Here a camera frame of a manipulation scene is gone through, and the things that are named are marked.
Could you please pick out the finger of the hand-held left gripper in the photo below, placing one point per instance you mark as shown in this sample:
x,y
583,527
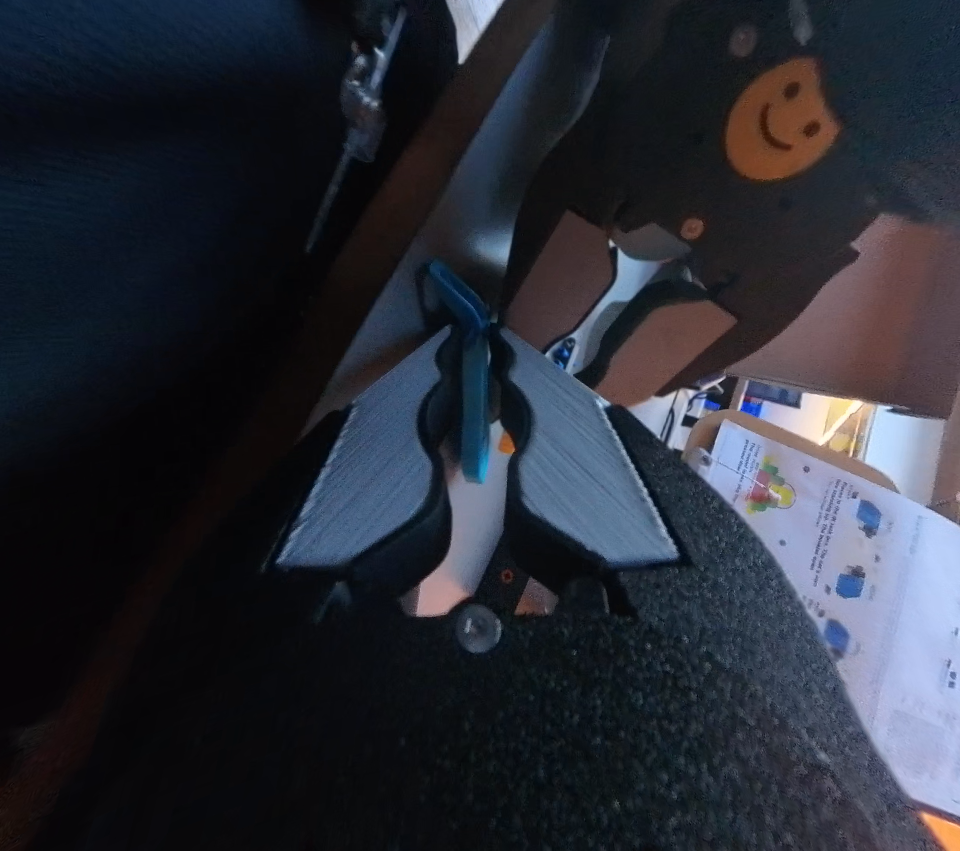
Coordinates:
x,y
667,352
559,273

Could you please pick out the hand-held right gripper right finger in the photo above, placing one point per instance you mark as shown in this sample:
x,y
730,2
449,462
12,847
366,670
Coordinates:
x,y
585,483

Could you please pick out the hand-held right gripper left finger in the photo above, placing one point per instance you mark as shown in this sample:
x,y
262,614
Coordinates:
x,y
360,483

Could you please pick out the small grey yellow brick assembly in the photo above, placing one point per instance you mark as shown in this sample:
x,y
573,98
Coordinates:
x,y
562,352

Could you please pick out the blue plastic brick separator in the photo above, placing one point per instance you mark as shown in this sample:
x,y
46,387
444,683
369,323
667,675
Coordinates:
x,y
474,416

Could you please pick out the printed instruction sheet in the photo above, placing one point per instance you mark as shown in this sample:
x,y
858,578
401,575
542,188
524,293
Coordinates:
x,y
862,566

